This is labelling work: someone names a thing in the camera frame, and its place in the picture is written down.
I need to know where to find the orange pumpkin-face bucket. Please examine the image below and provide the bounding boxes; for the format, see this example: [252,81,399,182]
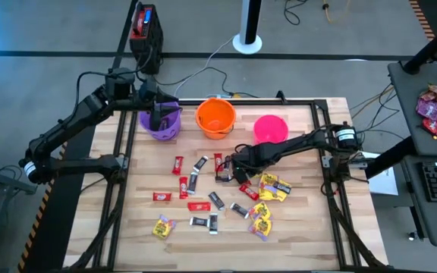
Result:
[195,97,237,140]

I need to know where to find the grey metal stand leg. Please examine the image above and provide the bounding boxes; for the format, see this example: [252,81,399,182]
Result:
[0,151,39,243]

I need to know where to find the black cable bundle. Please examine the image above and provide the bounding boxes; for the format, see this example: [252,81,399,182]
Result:
[349,83,398,142]

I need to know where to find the dark grey side desk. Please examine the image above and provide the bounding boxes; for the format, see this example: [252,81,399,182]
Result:
[387,60,437,248]

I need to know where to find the yellow power cord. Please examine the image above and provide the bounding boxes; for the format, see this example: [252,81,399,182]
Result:
[322,0,353,24]

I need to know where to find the red and black case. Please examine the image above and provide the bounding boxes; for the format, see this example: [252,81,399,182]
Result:
[128,2,165,76]

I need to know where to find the purple pumpkin-face bucket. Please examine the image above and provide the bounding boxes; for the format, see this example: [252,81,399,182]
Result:
[138,100,183,143]

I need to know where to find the yellow Sour Patch candy bag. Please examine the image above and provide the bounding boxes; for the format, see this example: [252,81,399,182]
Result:
[152,214,177,240]
[274,180,293,202]
[247,217,274,243]
[248,201,272,221]
[258,172,281,202]

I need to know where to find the black looped floor cable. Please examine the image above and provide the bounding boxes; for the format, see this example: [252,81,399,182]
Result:
[282,0,311,27]

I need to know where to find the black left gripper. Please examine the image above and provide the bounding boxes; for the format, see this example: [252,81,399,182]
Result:
[138,77,184,132]

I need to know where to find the purple candy bag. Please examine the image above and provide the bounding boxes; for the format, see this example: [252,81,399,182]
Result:
[415,97,437,121]

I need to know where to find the pink pumpkin-face bucket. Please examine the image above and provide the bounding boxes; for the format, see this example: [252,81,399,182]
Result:
[253,114,290,145]

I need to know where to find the grey power strip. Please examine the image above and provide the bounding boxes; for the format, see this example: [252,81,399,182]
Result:
[207,92,242,100]

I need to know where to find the white floor cable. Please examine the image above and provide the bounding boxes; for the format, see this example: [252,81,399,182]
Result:
[173,35,235,99]

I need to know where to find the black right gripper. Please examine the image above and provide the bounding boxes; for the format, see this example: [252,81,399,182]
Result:
[220,143,269,185]

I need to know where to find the black diagonal frame beam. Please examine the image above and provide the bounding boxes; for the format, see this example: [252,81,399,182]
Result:
[364,135,420,180]
[402,14,437,76]

